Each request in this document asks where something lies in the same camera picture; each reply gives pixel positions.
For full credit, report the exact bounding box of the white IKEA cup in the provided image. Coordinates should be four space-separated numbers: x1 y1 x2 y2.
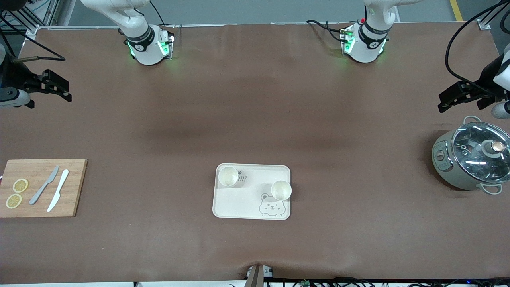
271 180 292 201
218 166 239 187

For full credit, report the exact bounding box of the black base cable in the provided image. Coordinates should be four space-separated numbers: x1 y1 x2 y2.
149 0 177 29
305 19 348 43

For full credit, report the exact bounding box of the glass pot lid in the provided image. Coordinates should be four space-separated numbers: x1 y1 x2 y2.
451 122 510 184

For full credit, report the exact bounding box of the cream bear print tray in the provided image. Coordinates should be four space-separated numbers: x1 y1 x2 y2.
212 163 292 221

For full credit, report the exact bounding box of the grey plastic knife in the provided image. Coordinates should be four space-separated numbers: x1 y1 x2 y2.
29 165 60 205

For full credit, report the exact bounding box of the black left base cable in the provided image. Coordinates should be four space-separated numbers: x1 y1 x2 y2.
305 19 348 43

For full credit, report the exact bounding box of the aluminium frame post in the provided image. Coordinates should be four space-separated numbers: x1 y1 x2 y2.
0 0 60 40
477 0 510 31

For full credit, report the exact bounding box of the black right base cable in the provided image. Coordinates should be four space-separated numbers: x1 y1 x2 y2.
149 0 177 29

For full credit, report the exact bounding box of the wooden cutting board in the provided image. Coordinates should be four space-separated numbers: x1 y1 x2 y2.
0 159 88 218

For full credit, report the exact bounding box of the metal table edge bracket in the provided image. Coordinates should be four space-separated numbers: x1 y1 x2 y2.
246 264 274 287

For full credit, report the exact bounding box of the brown table cover mat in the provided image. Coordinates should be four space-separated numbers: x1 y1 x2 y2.
0 22 510 284

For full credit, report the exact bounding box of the grey pot with glass lid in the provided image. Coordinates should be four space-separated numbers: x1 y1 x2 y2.
432 115 510 195

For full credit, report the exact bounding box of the white plastic knife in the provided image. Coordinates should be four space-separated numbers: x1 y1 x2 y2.
47 169 70 212

